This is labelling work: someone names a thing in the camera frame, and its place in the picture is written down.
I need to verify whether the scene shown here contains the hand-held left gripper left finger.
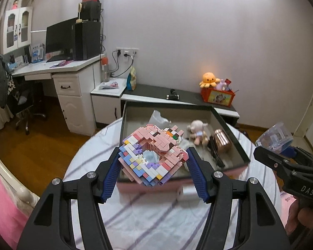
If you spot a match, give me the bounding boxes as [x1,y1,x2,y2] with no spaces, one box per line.
[17,150,124,250]

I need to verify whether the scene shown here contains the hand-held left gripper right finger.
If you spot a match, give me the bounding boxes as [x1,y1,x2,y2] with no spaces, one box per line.
[186,147,291,250]

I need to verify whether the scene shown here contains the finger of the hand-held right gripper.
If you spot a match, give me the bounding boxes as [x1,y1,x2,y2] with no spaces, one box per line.
[283,146,313,163]
[254,147,299,174]

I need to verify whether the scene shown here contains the clear round container teal base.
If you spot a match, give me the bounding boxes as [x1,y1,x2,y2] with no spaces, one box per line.
[256,122,294,153]

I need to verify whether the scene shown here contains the small doll figurine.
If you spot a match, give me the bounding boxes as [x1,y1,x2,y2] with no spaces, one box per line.
[187,120,209,145]

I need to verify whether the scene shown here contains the pastel building block model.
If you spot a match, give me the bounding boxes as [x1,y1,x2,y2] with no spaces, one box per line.
[119,124,189,187]

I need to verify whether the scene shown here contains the pink storage box dark rim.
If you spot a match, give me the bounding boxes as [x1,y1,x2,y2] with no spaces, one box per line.
[117,101,251,194]

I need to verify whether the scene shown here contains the person's right hand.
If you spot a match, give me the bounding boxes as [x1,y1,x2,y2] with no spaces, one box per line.
[285,198,313,240]

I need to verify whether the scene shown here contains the white cylinder bottle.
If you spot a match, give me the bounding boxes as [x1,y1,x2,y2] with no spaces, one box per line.
[177,186,201,202]

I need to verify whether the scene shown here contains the rose gold metal canister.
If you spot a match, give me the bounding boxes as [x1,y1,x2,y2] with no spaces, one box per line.
[212,128,231,154]

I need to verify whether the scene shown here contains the clear plastic bag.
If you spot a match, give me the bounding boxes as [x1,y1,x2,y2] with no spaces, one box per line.
[148,110,171,128]

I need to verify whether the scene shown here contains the white nightstand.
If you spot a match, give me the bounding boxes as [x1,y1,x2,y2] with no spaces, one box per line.
[90,78,128,129]

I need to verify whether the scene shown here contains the red toy box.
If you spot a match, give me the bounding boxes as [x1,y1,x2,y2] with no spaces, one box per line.
[200,86,236,108]

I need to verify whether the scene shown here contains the low cabinet dark top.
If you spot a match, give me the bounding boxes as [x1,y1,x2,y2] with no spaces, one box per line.
[121,84,241,125]

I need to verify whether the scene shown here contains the orange octopus plush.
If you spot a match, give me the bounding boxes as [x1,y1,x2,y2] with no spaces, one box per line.
[199,72,224,88]

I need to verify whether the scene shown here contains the yellow snack bag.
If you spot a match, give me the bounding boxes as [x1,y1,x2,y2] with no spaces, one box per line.
[126,66,137,91]

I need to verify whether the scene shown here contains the white computer desk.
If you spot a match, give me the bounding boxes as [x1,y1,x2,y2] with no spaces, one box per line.
[10,56,105,137]

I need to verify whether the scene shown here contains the water bottle orange lid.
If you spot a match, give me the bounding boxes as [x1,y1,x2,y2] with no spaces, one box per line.
[101,53,110,82]

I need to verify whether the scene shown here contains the pink blanket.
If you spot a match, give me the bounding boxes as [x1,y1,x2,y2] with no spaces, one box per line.
[0,159,29,250]

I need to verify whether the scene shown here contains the black office chair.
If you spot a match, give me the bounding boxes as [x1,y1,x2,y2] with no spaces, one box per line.
[5,75,47,136]

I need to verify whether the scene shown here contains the black computer tower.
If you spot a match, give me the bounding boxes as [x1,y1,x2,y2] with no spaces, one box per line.
[74,21,102,61]

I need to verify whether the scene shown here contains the blue and white boxes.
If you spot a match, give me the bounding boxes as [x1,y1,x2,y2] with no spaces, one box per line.
[30,43,46,63]

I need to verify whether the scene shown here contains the grey patterned jacket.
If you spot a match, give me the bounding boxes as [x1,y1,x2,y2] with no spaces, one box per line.
[0,55,16,108]

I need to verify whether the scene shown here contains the black computer monitor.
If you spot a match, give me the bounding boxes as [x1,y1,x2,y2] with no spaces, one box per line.
[45,17,79,60]

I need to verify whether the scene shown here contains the black speaker box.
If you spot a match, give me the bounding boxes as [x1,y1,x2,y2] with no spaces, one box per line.
[81,1,102,22]

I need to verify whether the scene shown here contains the white hutch cabinet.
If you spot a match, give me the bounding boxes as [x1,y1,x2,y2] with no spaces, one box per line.
[3,6,33,55]

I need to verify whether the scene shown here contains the black charger cable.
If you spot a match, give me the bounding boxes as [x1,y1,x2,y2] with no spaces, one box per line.
[207,135,226,168]

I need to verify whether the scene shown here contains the cream bed frame post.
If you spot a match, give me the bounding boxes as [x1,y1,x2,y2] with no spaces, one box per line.
[0,146,41,204]

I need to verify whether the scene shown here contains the black power cable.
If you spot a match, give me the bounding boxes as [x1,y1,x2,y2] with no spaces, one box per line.
[110,49,136,79]

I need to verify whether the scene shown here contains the white wall outlet strip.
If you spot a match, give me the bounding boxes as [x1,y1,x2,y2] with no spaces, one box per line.
[116,48,139,59]

